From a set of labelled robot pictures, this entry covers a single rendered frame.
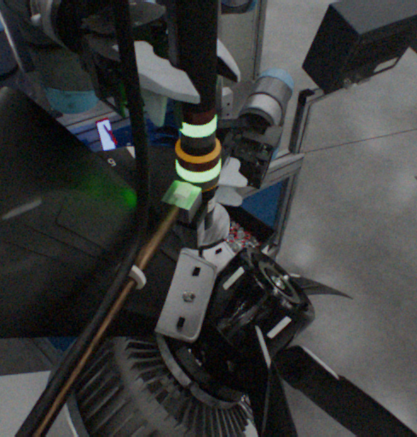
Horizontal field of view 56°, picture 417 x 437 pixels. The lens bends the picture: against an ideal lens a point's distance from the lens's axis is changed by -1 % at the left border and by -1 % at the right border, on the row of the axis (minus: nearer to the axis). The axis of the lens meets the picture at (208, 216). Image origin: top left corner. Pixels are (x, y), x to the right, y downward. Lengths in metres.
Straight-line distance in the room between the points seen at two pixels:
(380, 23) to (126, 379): 0.88
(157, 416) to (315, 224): 1.77
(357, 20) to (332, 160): 1.57
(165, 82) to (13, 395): 0.39
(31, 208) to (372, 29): 0.84
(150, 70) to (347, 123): 2.55
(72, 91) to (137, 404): 0.40
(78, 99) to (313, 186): 1.87
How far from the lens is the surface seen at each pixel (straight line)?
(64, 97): 0.59
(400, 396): 1.85
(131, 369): 0.48
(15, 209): 0.34
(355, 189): 2.38
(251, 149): 0.67
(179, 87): 0.31
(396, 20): 1.08
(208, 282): 0.46
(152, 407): 0.47
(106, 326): 0.32
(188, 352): 0.46
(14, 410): 0.53
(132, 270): 0.32
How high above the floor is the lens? 1.64
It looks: 51 degrees down
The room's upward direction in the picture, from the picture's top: straight up
